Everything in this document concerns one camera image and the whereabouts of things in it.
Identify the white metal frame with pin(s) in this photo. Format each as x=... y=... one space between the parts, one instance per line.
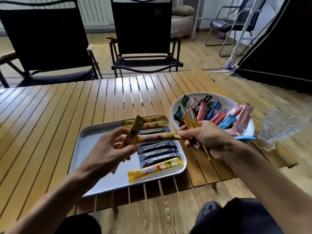
x=243 y=29

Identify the grey rectangular tray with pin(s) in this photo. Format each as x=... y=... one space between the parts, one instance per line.
x=117 y=185

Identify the pile of sachets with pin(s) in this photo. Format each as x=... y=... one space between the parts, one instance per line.
x=226 y=121

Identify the white round bowl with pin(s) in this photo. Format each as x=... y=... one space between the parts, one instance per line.
x=224 y=101

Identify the person's left leg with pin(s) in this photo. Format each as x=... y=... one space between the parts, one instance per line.
x=83 y=226

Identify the person's left forearm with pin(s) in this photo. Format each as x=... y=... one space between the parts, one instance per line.
x=53 y=207

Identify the person's right leg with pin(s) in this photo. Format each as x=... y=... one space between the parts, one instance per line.
x=239 y=219

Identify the person's right hand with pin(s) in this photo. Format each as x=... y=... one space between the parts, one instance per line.
x=214 y=141

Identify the row of sachets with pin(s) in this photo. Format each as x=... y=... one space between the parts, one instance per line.
x=158 y=152

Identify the black fabric backdrop panel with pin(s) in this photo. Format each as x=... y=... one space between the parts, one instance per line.
x=280 y=46

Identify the white wall radiator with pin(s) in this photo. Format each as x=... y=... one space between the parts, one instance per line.
x=97 y=9

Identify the small blue bundle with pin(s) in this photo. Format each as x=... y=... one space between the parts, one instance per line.
x=221 y=35

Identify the person's right forearm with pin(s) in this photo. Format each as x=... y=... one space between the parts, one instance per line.
x=268 y=185

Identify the person's leg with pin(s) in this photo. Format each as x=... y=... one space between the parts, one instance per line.
x=239 y=219
x=83 y=226

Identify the person's left hand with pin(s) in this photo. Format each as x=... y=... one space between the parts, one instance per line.
x=109 y=153

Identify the beige inflatable sofa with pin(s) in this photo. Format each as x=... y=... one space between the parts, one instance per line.
x=181 y=24

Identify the clear patterned glass cup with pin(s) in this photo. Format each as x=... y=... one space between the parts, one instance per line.
x=280 y=123

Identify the black office chair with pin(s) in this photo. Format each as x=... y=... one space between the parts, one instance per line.
x=219 y=24

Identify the black folding chair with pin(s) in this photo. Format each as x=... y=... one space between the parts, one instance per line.
x=141 y=29
x=48 y=38

